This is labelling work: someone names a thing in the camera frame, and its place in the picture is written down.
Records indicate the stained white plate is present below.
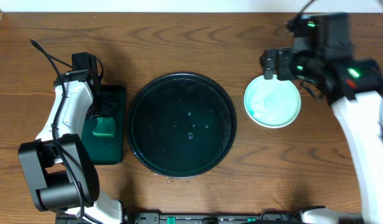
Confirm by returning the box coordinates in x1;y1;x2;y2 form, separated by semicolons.
243;75;302;129

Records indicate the green sponge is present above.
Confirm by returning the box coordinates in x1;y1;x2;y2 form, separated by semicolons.
92;117;116;138

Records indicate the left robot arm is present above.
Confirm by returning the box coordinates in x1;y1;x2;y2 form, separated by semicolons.
18;70;124;223

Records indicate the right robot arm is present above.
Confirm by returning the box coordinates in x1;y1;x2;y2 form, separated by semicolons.
261;48;383;223

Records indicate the dark green rectangular tray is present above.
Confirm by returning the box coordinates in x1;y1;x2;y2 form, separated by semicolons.
81;85;127;165

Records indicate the round black tray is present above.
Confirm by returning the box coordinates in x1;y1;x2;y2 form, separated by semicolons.
126;72;237;178

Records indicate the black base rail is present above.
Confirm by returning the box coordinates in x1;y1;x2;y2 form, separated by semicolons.
54;207;304;224

